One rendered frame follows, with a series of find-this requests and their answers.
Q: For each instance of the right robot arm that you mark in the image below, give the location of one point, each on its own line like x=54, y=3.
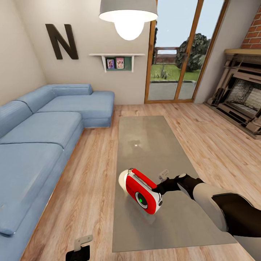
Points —
x=228, y=210

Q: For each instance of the room light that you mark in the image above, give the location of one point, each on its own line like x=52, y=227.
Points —
x=109, y=7

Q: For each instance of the shelf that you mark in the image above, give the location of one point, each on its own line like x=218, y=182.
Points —
x=128, y=59

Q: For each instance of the radio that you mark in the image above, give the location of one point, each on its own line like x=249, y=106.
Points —
x=140, y=188

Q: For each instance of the door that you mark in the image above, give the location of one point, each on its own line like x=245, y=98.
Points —
x=181, y=40

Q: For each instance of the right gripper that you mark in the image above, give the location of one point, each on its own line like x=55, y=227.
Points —
x=162, y=188

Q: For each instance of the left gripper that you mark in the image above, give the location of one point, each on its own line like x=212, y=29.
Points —
x=84, y=253

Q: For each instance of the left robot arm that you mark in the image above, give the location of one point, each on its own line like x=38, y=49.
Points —
x=80, y=253

